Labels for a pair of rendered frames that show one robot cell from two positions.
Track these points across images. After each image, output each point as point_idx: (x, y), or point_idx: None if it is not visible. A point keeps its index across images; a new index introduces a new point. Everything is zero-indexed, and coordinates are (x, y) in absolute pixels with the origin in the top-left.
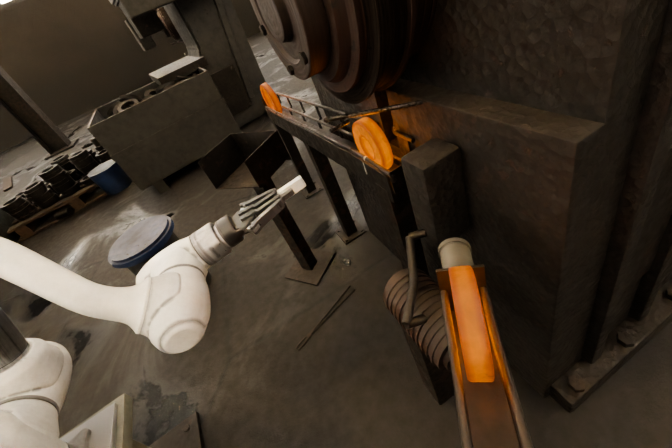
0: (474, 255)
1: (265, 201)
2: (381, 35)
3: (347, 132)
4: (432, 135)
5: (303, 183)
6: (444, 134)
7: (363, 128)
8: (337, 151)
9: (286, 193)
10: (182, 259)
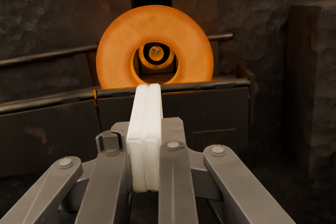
0: (316, 197)
1: (117, 218)
2: None
3: (8, 101)
4: (274, 11)
5: (162, 111)
6: None
7: (163, 13)
8: (21, 129)
9: (182, 133)
10: None
